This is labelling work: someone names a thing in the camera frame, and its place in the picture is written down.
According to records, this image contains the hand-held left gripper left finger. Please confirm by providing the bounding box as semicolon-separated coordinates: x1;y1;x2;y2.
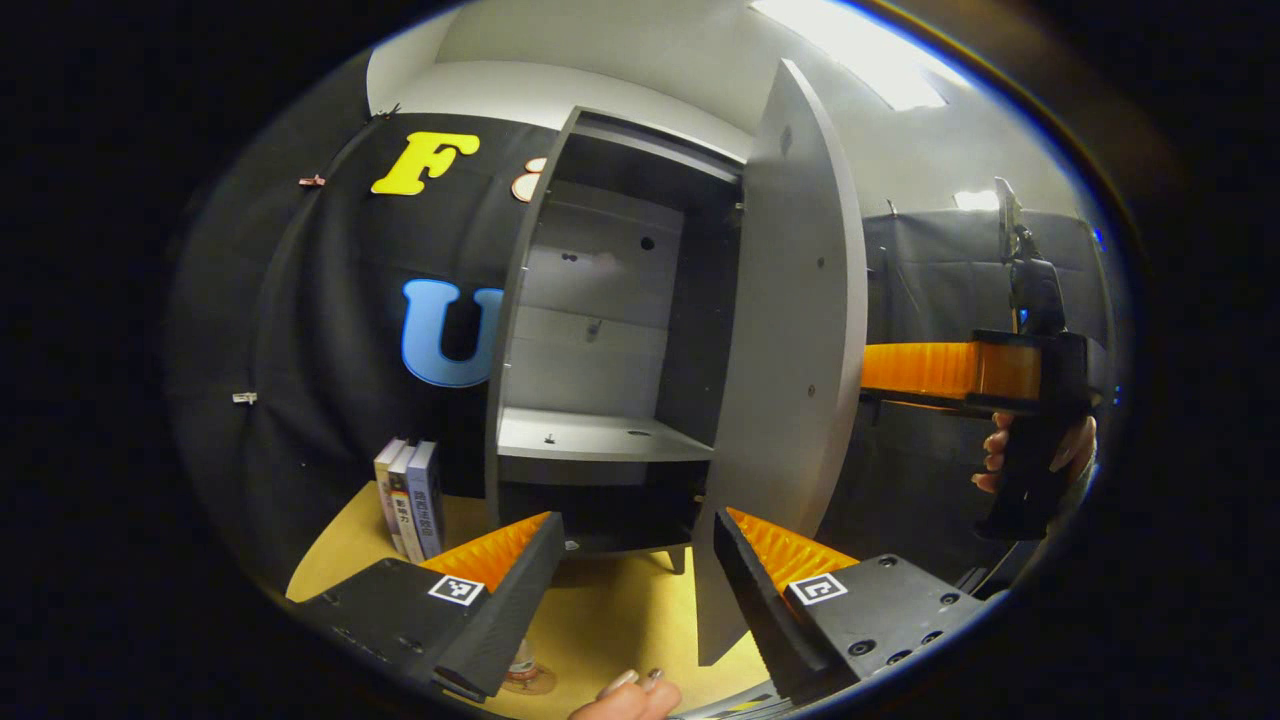
288;510;566;701

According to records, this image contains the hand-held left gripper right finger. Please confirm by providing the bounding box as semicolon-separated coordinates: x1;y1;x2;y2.
712;506;986;704

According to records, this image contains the beige cabinet door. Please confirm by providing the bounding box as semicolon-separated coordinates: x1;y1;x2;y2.
692;58;869;666

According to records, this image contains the grey cabinet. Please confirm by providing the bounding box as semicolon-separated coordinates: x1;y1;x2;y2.
483;105;746;576

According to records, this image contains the grey cabinet shelf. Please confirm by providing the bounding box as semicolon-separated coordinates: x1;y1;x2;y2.
497;407;716;464

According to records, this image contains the blue-grey book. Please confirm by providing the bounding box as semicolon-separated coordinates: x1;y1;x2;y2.
405;440;446;561

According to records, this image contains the white and black book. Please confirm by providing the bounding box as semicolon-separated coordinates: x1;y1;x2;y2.
388;443;421;561

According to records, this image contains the beige book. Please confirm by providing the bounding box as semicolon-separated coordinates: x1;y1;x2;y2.
373;437;409;553

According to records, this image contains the long ceiling light panel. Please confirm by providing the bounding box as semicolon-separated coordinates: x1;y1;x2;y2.
750;0;976;111

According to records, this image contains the black backdrop cloth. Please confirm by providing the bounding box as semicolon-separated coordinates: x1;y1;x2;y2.
165;60;1116;591

